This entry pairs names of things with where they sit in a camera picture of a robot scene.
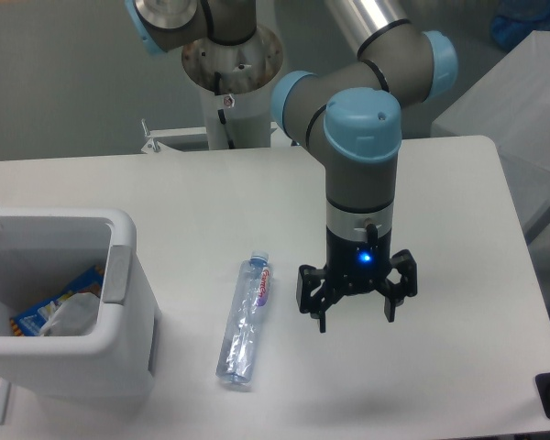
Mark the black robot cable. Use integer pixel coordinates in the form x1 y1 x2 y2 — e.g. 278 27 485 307
213 71 237 150

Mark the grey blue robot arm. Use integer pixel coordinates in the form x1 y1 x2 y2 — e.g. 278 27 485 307
126 1 458 322

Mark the blue object at top right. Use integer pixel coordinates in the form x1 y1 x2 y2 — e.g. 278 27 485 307
489 1 550 51

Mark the blue snack wrapper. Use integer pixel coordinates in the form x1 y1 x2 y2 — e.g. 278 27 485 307
9 265 105 336

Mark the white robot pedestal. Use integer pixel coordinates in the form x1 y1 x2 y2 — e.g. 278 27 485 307
181 25 284 150

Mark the white pedestal base frame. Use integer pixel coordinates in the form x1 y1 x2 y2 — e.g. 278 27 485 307
140 118 299 154

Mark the white plastic bag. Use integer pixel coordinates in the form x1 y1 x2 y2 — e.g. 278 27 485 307
38 292 100 336

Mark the white covered side table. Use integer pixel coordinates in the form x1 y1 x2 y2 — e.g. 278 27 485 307
431 31 550 242

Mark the white trash can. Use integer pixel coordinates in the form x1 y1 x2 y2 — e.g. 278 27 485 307
0 207 161 398

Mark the clear plastic water bottle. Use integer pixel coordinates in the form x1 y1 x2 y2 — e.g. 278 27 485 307
215 250 272 386

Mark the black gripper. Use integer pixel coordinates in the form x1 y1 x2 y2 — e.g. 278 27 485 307
296 229 417 334

